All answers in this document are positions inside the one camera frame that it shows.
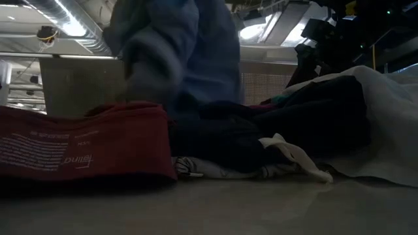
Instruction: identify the light blue shirt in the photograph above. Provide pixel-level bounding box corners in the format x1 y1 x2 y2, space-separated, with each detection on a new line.
103 0 246 114

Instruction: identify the small dark teal cloth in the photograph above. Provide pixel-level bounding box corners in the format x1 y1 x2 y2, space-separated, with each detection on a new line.
270 94 290 104

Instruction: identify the silver rectangular air duct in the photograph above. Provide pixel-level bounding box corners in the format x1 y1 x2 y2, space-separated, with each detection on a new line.
240 1 330 48

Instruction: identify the red printed garment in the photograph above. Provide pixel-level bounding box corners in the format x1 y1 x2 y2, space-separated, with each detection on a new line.
0 101 179 183

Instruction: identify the large white garment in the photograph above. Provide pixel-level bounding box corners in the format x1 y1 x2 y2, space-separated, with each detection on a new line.
282 65 418 189

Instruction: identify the silver round ventilation duct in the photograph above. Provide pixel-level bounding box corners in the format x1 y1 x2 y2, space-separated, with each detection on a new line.
22 0 114 55

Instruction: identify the white plastic laundry bin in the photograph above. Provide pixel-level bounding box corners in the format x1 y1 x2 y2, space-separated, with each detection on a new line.
39 57 127 117
240 60 298 106

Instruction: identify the black yellow ceiling device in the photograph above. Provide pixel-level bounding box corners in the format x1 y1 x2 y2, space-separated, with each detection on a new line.
35 25 60 45

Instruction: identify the white black patterned cloth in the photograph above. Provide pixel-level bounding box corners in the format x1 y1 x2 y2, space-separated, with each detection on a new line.
172 133 334 184

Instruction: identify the dark grey garment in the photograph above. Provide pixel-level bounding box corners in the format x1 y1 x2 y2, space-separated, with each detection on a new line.
253 75 372 164

